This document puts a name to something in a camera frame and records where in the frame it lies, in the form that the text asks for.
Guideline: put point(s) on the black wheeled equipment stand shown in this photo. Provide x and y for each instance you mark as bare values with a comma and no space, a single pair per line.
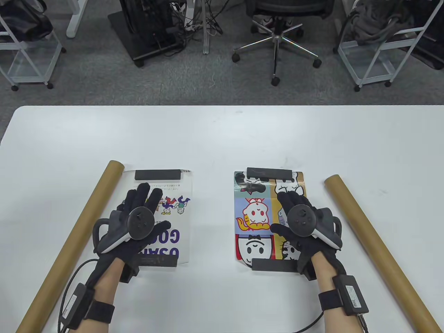
145,31

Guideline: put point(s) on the black bag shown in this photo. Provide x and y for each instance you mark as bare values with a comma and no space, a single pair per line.
20,20

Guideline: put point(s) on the brown cardboard mailing tube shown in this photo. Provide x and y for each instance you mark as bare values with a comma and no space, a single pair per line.
86,215
364,229

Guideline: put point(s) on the person's left hand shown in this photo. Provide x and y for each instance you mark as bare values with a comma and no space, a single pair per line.
142,196

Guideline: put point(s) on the white wheeled cart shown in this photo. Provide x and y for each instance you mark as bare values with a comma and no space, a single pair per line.
371,59
31,66

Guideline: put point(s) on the person's right hand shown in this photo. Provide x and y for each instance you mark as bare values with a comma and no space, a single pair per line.
289,199

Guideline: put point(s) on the white poster with purple lettering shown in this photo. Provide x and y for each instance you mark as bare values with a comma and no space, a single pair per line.
184,208

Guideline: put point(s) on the black bar weight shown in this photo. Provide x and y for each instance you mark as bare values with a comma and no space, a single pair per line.
274,265
158,174
159,262
269,172

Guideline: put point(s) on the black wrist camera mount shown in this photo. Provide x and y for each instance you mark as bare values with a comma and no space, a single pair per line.
128,272
307,270

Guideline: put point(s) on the person's right forearm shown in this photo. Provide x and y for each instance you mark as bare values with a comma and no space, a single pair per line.
324,277

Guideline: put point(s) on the person's left forearm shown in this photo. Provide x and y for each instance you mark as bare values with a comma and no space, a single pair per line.
105,288

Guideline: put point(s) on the white desk leg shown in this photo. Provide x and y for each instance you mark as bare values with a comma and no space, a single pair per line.
206,38
74,20

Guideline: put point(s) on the grey crumpled cloth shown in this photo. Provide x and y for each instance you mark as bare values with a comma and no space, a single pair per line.
378,20

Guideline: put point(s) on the colourful cartoon grid poster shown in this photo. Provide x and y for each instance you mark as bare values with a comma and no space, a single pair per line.
256,211

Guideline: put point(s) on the black office chair chrome base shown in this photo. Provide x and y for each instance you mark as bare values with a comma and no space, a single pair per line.
275,45

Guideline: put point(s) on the black wrist sensor box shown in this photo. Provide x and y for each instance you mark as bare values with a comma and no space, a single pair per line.
350,295
76,305

